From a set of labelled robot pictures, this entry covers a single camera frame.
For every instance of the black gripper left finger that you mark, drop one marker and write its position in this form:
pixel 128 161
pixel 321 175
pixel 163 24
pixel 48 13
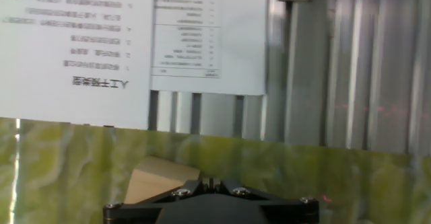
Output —
pixel 193 187

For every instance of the paper sheet with text lines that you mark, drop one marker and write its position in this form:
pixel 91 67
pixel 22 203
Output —
pixel 50 99

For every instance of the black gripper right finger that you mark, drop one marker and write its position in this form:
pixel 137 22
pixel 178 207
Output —
pixel 232 186

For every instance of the green marble pattern mat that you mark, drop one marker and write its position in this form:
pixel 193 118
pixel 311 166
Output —
pixel 353 183

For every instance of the paper sheet with table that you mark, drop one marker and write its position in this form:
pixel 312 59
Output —
pixel 242 49

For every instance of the small wooden cube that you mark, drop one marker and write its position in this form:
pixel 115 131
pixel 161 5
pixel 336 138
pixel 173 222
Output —
pixel 158 180

